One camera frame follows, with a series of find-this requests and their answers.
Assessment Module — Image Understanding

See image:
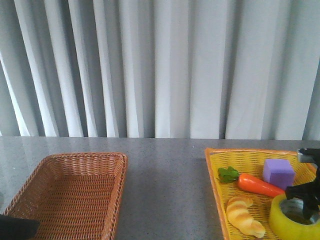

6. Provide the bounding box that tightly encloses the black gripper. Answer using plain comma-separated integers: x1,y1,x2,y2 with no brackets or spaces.
285,148,320,219

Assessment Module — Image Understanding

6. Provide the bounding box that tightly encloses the white pleated curtain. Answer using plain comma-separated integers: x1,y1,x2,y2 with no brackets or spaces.
0,0,320,140

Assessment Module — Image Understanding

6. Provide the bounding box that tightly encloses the yellow wicker basket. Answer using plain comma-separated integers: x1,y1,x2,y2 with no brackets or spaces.
204,148,316,240

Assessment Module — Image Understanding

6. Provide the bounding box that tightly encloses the purple foam cube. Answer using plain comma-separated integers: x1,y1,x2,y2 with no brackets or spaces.
262,158,296,190

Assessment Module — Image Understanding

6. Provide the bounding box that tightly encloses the brown wicker basket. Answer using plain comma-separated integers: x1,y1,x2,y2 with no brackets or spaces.
4,152,128,240

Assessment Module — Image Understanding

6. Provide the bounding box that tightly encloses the orange toy carrot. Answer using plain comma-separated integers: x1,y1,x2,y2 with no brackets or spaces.
217,166,285,198

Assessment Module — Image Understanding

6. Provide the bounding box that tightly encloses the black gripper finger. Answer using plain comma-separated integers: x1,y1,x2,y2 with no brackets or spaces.
0,214,40,240

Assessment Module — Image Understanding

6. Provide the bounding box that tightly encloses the yellow clear tape roll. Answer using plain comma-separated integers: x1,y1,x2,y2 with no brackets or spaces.
269,194,320,240

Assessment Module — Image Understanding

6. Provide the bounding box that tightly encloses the toy bread croissant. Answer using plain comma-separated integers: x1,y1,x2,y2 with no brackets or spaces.
226,195,266,238

